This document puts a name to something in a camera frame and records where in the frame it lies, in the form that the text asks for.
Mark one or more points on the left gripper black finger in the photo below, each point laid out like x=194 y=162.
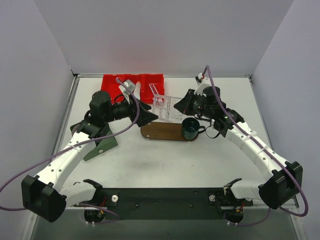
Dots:
x=145 y=119
x=144 y=108

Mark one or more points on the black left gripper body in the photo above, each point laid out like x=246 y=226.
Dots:
x=136 y=111

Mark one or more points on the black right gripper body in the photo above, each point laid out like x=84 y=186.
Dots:
x=191 y=102

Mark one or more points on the clear plastic bag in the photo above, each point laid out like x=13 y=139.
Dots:
x=163 y=107

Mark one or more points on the dark green enamel mug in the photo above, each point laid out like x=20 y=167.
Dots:
x=191 y=128

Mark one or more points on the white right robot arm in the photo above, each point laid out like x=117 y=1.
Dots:
x=282 y=178

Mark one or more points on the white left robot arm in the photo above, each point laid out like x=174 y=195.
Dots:
x=44 y=194

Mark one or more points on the toothbrush in clear wrapper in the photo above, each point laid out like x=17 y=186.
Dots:
x=154 y=91

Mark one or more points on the white toothpaste tube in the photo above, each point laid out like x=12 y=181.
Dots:
x=137 y=90

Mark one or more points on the oval wooden tray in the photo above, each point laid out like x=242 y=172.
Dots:
x=164 y=131

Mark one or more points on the green metal tray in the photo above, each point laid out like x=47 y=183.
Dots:
x=102 y=146

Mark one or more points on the red plastic divided bin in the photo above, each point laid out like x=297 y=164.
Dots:
x=110 y=85

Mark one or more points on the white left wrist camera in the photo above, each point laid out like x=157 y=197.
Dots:
x=127 y=86

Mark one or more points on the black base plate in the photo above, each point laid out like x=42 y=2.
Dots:
x=202 y=203

